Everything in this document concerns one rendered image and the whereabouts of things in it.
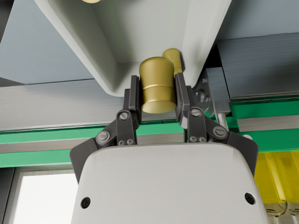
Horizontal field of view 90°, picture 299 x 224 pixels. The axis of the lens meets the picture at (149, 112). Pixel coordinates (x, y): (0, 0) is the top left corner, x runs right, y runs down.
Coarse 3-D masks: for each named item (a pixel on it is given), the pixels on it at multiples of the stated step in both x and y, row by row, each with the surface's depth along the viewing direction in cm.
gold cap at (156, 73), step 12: (144, 60) 14; (156, 60) 13; (168, 60) 14; (144, 72) 14; (156, 72) 13; (168, 72) 13; (144, 84) 13; (156, 84) 13; (168, 84) 13; (144, 96) 13; (156, 96) 12; (168, 96) 12; (144, 108) 14; (156, 108) 14; (168, 108) 14
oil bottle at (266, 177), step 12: (264, 156) 34; (264, 168) 33; (276, 168) 33; (264, 180) 32; (276, 180) 32; (264, 192) 31; (276, 192) 31; (264, 204) 31; (276, 204) 31; (276, 216) 31
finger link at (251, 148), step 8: (208, 136) 12; (232, 136) 11; (240, 136) 11; (232, 144) 11; (240, 144) 11; (248, 144) 10; (256, 144) 10; (248, 152) 10; (256, 152) 10; (248, 160) 10; (256, 160) 10
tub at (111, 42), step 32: (64, 0) 15; (128, 0) 20; (160, 0) 20; (192, 0) 20; (224, 0) 13; (64, 32) 16; (96, 32) 22; (128, 32) 25; (160, 32) 25; (192, 32) 22; (96, 64) 22; (128, 64) 32; (192, 64) 24
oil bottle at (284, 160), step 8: (272, 152) 34; (280, 152) 33; (288, 152) 33; (296, 152) 33; (280, 160) 33; (288, 160) 33; (296, 160) 33; (280, 168) 33; (288, 168) 32; (296, 168) 32; (280, 176) 33; (288, 176) 32; (296, 176) 32; (288, 184) 31; (296, 184) 31; (288, 192) 31; (296, 192) 31; (288, 200) 31; (296, 200) 30; (288, 208) 31; (296, 208) 30
